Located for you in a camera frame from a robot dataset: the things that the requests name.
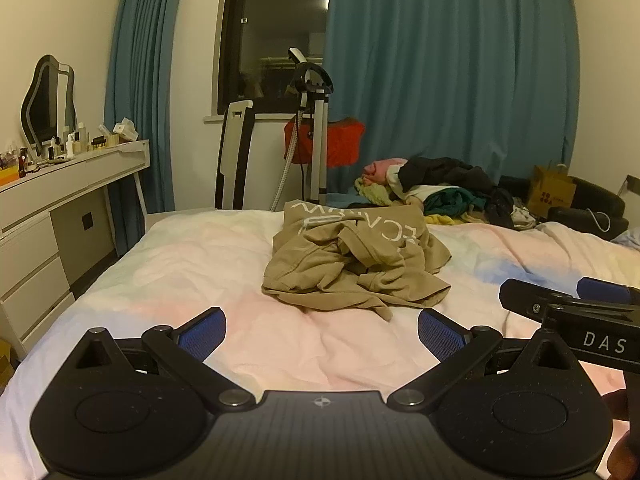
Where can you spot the person's right hand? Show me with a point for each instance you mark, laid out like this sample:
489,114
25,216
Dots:
631,455

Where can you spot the narrow blue curtain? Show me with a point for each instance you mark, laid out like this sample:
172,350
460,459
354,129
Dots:
145,85

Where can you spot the bed with white bedding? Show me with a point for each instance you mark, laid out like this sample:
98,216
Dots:
175,270

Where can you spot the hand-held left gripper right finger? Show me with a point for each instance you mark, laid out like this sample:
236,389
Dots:
440,332

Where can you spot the pile of mixed clothes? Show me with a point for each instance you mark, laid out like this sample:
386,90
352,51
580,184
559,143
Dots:
440,175

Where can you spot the red cloth bag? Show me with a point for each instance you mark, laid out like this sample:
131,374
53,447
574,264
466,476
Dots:
345,145

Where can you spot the wavy black-framed mirror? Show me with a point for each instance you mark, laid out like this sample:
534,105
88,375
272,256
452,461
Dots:
45,100

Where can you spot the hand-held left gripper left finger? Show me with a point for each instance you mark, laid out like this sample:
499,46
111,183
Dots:
202,331

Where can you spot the wide blue curtain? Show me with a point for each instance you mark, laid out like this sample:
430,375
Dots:
450,60

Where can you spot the white dressing table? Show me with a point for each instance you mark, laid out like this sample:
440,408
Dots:
30,260

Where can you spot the white and black chair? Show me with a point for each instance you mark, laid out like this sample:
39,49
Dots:
235,150

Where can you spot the cardboard box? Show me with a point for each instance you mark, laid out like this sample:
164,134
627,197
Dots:
550,192
5,365

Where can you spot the group of cosmetic bottles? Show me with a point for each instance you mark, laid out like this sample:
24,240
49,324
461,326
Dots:
80,140

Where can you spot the garment steamer stand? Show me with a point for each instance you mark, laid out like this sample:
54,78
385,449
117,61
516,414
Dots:
320,150

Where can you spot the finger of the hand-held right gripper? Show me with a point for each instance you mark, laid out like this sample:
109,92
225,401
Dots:
607,290
525,299

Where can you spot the light blue cloth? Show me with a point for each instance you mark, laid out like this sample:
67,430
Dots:
629,237

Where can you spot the tissue box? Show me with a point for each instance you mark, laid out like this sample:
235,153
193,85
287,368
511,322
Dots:
125,132

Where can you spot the beige t-shirt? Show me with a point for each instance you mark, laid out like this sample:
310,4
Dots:
325,270

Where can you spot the dark window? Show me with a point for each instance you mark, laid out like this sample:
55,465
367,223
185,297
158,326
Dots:
270,35

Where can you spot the orange box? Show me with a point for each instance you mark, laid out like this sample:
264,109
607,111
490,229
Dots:
9,176

